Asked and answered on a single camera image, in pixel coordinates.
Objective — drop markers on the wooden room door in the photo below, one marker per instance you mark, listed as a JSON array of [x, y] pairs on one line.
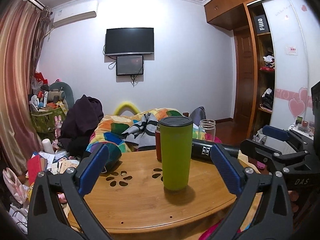
[[243, 80]]

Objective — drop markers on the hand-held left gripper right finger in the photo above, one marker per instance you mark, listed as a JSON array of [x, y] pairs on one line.
[[225, 171]]

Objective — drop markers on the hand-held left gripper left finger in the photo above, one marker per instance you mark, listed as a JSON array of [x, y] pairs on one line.
[[96, 166]]

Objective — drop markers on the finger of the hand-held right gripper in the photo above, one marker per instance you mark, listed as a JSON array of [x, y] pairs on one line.
[[252, 148], [275, 133]]

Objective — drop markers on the pink bunny toy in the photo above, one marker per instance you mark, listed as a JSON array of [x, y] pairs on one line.
[[58, 126]]

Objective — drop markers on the small wooden table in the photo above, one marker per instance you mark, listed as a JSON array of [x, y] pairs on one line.
[[140, 200]]

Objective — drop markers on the black box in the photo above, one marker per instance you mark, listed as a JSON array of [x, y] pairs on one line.
[[261, 23]]

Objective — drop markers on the striped pink curtain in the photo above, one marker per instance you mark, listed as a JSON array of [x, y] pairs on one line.
[[16, 80]]

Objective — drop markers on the black bottle with white label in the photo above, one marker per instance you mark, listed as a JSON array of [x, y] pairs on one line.
[[201, 151]]

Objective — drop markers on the wall-mounted black television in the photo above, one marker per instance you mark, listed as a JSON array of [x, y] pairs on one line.
[[129, 41]]

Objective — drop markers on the pink cloth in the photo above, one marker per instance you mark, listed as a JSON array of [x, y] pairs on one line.
[[15, 187]]

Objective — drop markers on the dark purple jacket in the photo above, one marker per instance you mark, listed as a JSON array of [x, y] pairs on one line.
[[81, 122]]

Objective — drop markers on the red book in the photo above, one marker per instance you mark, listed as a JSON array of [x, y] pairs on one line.
[[33, 170]]

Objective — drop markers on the white sliding door with hearts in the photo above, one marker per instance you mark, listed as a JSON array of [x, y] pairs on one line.
[[290, 67]]

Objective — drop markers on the colourful patchwork blanket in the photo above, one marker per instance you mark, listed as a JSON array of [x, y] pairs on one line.
[[112, 130]]

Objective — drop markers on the white plastic bottle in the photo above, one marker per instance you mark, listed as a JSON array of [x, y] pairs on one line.
[[48, 146]]

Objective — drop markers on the grey striped cloth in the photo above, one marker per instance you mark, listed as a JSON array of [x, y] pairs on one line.
[[140, 132]]

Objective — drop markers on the small wall monitor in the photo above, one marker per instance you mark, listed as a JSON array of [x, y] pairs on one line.
[[129, 65]]

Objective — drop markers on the yellow curved cushion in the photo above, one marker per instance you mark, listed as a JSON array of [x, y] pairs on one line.
[[120, 108]]

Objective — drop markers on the green cup with black lid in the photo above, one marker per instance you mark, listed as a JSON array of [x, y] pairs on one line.
[[176, 155]]

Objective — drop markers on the green fabric bag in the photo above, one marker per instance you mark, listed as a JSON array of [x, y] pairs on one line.
[[46, 121]]

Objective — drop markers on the wooden wardrobe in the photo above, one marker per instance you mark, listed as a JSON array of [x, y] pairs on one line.
[[226, 7]]

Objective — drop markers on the white air conditioner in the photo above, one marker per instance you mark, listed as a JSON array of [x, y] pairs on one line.
[[73, 13]]

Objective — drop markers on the grey plush toy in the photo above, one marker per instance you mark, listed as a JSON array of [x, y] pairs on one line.
[[61, 90]]

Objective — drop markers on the magenta cloth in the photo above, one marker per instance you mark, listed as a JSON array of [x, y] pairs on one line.
[[212, 232]]

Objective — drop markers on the grey bag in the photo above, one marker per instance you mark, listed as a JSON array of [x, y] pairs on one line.
[[198, 116]]

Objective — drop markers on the clear glass jar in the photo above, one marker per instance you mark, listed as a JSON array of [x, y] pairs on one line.
[[207, 131]]

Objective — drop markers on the red bag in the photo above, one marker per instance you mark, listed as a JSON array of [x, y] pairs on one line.
[[41, 78]]

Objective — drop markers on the red bottle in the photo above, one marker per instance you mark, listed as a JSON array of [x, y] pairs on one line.
[[158, 145]]

